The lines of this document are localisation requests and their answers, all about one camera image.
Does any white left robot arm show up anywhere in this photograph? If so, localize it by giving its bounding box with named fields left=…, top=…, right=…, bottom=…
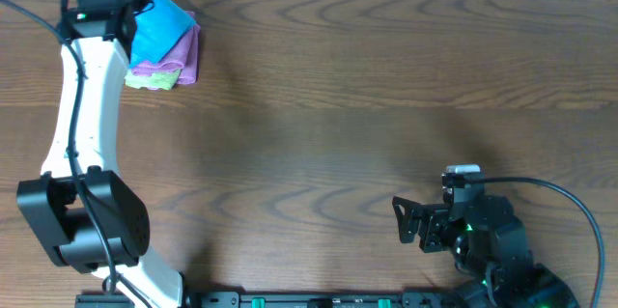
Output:
left=16, top=0, right=184, bottom=307

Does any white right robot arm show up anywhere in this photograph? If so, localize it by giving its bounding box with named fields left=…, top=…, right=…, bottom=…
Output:
left=392, top=194, right=578, bottom=307

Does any blue folded cloth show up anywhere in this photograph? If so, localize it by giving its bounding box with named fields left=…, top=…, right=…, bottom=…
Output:
left=129, top=0, right=196, bottom=68

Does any pink folded cloth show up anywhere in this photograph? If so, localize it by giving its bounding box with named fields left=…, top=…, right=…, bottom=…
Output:
left=130, top=11, right=201, bottom=85

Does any green folded cloth in stack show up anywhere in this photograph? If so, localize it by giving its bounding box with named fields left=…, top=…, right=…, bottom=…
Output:
left=125, top=70, right=181, bottom=91

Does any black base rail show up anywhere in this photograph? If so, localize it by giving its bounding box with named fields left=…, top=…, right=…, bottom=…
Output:
left=74, top=290, right=464, bottom=308

